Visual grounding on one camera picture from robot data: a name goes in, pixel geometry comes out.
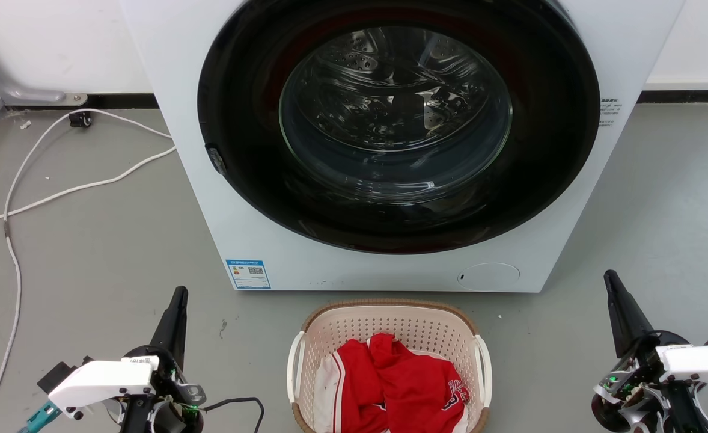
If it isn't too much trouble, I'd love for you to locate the red and white garment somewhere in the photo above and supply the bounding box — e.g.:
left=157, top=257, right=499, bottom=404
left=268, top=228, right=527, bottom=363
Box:
left=313, top=339, right=391, bottom=433

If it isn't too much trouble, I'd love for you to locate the blue white energy label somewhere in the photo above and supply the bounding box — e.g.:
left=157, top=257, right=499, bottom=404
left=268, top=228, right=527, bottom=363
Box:
left=225, top=259, right=272, bottom=290

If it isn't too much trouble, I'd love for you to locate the black round washer door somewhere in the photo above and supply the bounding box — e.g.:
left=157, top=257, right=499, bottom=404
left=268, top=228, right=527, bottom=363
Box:
left=197, top=0, right=602, bottom=255

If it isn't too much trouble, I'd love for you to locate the white front-load washing machine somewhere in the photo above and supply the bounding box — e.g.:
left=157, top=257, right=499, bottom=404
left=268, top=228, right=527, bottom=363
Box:
left=118, top=0, right=686, bottom=293

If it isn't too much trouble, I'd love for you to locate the beige plastic laundry basket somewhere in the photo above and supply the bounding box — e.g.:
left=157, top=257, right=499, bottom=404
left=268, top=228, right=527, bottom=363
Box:
left=287, top=299, right=493, bottom=433

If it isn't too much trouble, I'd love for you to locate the grey washer door latch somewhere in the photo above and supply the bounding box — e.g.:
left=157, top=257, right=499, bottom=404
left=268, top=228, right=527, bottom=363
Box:
left=206, top=143, right=228, bottom=177

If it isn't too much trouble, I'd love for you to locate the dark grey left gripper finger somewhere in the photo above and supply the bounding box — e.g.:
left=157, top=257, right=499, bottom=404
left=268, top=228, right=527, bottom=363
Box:
left=149, top=286, right=189, bottom=369

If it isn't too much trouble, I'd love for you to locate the small printed text sticker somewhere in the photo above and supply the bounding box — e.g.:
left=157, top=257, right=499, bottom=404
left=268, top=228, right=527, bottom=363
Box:
left=599, top=97, right=623, bottom=129

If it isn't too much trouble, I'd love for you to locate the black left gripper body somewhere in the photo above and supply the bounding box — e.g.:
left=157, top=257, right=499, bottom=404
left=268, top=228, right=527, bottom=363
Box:
left=119, top=346, right=206, bottom=433

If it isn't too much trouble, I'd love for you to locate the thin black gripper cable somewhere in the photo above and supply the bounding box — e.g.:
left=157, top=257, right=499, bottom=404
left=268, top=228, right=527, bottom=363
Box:
left=201, top=396, right=266, bottom=433

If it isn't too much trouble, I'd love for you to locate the teal cable connector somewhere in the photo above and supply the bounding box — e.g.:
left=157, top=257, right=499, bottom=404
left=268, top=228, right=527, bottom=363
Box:
left=19, top=401, right=63, bottom=433

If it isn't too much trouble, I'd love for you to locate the long white floor cable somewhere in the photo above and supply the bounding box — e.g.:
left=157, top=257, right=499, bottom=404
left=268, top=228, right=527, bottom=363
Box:
left=0, top=108, right=174, bottom=433

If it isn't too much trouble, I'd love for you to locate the red jersey with print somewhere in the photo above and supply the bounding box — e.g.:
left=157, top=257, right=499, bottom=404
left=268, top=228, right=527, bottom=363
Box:
left=368, top=333, right=471, bottom=433

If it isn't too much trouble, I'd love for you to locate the round white filter cover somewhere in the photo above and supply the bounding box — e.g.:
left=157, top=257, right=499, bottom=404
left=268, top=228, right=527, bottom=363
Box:
left=457, top=262, right=521, bottom=292

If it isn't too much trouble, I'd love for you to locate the white power cable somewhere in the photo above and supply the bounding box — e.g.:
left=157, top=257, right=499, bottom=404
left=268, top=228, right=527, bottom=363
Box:
left=0, top=145, right=177, bottom=230

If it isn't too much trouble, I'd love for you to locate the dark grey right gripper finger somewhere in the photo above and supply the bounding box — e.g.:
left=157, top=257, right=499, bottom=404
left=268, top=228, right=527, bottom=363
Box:
left=603, top=269, right=656, bottom=359

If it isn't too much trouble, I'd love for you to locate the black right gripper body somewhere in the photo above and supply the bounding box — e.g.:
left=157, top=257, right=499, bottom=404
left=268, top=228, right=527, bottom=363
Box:
left=591, top=331, right=708, bottom=433

